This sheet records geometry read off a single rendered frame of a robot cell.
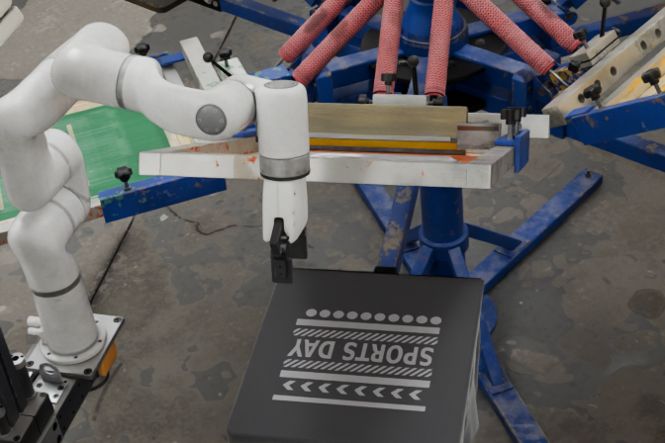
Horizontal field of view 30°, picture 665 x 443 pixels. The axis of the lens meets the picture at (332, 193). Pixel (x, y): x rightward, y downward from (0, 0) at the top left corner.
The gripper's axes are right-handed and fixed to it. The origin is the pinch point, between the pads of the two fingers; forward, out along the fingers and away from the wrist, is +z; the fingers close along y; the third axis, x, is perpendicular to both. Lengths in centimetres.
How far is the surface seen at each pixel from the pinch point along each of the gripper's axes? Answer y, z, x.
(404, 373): -45, 43, 10
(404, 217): -97, 30, 2
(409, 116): -73, -2, 7
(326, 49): -130, -1, -23
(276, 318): -57, 39, -19
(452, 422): -34, 46, 21
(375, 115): -73, -2, 0
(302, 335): -53, 40, -13
